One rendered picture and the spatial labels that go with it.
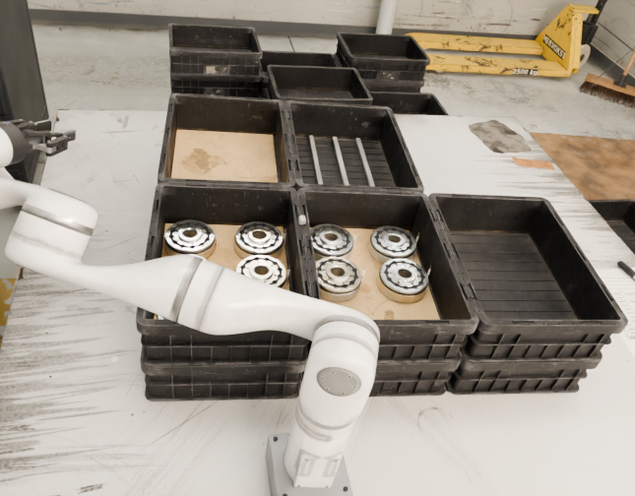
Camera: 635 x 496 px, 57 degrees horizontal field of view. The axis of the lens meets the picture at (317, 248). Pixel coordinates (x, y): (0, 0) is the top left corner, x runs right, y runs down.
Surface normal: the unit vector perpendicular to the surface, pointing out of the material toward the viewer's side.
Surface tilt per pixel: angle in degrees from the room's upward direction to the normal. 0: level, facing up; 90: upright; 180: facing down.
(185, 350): 90
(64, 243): 66
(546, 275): 0
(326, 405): 92
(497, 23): 90
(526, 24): 90
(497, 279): 0
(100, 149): 0
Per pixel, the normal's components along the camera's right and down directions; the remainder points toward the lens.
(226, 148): 0.13, -0.75
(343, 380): -0.12, 0.66
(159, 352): 0.11, 0.66
